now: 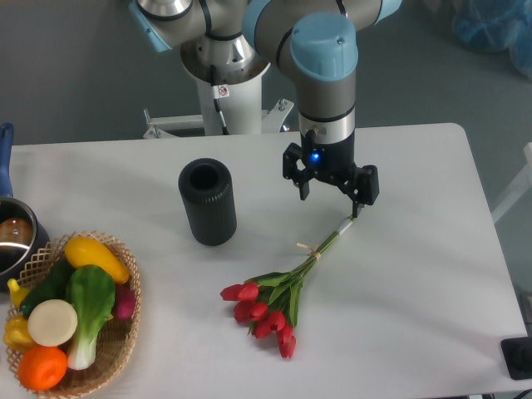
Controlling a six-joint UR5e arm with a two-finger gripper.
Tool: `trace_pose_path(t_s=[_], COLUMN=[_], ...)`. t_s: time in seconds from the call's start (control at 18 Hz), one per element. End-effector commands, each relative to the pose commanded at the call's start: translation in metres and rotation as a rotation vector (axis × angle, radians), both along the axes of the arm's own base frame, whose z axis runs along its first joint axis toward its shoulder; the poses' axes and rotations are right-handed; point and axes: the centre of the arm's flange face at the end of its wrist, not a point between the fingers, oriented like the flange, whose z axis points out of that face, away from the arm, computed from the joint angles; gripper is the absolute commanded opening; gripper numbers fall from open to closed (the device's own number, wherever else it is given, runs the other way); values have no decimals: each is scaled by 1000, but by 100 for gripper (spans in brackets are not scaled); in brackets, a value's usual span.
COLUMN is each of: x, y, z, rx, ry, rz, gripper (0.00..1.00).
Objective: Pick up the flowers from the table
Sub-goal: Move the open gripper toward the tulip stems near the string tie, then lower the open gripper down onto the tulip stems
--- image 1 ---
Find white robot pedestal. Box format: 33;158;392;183
143;71;294;139

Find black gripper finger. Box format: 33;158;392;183
283;143;311;200
332;164;380;218

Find woven wicker basket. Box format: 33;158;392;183
17;231;141;398

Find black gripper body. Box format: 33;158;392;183
298;131;357;185

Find black device at edge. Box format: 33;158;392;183
500;337;531;381

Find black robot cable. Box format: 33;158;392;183
209;64;230;136

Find black ribbed vase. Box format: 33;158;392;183
178;158;237;246

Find red tulip bouquet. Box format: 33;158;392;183
220;216;356;359

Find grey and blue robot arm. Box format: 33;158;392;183
130;1;400;212

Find white round disc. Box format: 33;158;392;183
27;299;77;347

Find yellow banana tip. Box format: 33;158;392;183
7;278;30;308

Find purple radish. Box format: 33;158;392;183
111;284;136;320

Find yellow bell pepper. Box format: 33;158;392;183
3;315;36;353

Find dark green cucumber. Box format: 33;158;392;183
19;257;75;318

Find blue saucepan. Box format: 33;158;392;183
1;123;49;293

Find orange fruit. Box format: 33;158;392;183
17;347;67;391

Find green bok choy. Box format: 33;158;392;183
66;265;116;371

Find white frame at right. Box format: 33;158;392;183
491;142;531;224

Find yellow squash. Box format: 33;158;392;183
64;236;130;284

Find blue plastic bags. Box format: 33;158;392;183
451;1;531;78

